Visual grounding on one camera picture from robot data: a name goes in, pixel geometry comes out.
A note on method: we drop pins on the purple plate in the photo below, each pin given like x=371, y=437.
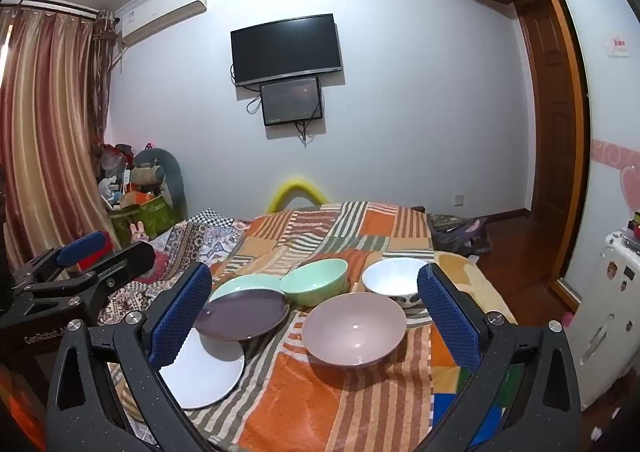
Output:
x=245, y=314

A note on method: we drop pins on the white plate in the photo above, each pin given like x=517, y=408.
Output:
x=210, y=374

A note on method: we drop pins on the pile of household clutter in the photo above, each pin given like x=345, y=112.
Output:
x=112, y=172

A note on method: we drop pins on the striped brown curtain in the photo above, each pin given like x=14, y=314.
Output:
x=47, y=132

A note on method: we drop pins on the black wall television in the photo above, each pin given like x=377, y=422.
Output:
x=286, y=50

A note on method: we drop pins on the dark bag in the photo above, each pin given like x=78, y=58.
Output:
x=460, y=234

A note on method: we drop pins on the white wall socket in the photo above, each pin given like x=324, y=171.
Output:
x=458, y=199

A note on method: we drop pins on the yellow foam tube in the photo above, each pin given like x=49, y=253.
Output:
x=295, y=189

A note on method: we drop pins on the pink bunny toy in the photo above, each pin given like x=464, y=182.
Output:
x=140, y=230

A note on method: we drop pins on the white appliance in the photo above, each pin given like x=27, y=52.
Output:
x=607, y=312

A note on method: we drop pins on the pink slipper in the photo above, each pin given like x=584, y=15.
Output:
x=568, y=322

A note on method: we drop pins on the white bowl with black spots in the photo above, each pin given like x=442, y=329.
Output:
x=392, y=279

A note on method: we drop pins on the curtain rail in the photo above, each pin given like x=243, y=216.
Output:
x=45, y=5

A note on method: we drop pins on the green cardboard box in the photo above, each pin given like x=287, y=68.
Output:
x=150, y=217

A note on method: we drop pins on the wooden door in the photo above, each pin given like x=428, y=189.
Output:
x=552, y=132

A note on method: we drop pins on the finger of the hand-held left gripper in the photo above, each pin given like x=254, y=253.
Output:
x=125, y=259
x=82, y=244

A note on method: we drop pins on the green bowl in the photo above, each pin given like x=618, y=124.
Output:
x=315, y=282

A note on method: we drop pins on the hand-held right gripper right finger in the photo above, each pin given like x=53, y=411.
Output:
x=447, y=317

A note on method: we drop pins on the green plate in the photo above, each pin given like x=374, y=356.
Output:
x=240, y=283

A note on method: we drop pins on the colourful fleece blanket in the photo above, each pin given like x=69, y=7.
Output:
x=462, y=272

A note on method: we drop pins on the pink bowl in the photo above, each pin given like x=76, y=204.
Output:
x=352, y=332

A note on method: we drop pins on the small black wall monitor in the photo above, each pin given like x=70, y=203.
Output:
x=291, y=101

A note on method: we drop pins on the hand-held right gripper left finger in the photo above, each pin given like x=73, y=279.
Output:
x=180, y=317

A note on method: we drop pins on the white air conditioner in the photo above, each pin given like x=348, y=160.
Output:
x=162, y=12

